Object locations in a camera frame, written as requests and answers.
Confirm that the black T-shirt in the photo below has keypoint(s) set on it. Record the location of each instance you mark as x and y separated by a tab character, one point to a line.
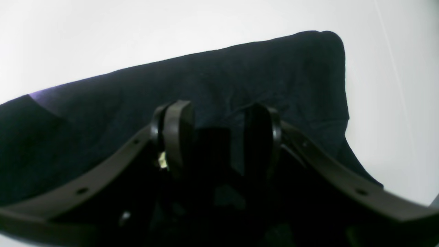
53	136

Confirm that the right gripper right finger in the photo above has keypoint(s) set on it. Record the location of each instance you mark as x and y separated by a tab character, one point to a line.
265	136

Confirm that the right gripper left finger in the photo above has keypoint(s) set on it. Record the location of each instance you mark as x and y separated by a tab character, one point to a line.
111	205

